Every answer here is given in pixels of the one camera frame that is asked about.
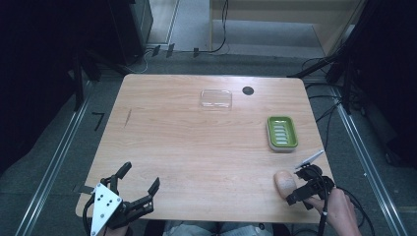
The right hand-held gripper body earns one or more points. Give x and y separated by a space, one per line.
318 183

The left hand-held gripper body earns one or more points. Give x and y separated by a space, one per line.
105 205

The pink oval soap bar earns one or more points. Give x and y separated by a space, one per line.
284 183

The person's left hand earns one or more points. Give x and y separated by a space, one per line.
113 231

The green soap dish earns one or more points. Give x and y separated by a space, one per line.
282 133

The black angled floor tape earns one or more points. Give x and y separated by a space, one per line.
99 115

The person's legs in jeans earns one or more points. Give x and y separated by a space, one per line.
216 229

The black metal stand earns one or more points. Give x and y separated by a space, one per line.
78 85

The black round table grommet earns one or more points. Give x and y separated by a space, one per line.
248 90

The black tripod stand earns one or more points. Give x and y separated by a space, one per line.
314 67

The clear plastic lid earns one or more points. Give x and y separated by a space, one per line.
216 99

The dark curtain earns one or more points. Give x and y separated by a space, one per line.
390 65
39 65

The black cabinet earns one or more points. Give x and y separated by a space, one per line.
131 29

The light wooden partition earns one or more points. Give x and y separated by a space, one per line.
278 8

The metal floor rail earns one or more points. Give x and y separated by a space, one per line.
366 164
52 165

